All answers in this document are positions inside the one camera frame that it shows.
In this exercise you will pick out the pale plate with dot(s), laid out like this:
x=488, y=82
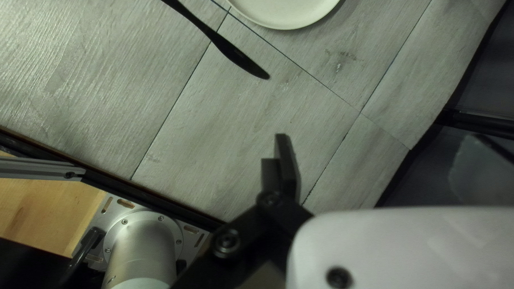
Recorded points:
x=281, y=12

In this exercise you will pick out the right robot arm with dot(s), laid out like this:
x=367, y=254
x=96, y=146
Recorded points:
x=136, y=249

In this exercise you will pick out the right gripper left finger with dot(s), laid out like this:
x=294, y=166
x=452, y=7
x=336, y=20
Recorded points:
x=277, y=208

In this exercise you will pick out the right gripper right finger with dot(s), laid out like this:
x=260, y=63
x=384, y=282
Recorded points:
x=488, y=176

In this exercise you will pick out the black knife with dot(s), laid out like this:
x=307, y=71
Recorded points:
x=233, y=50

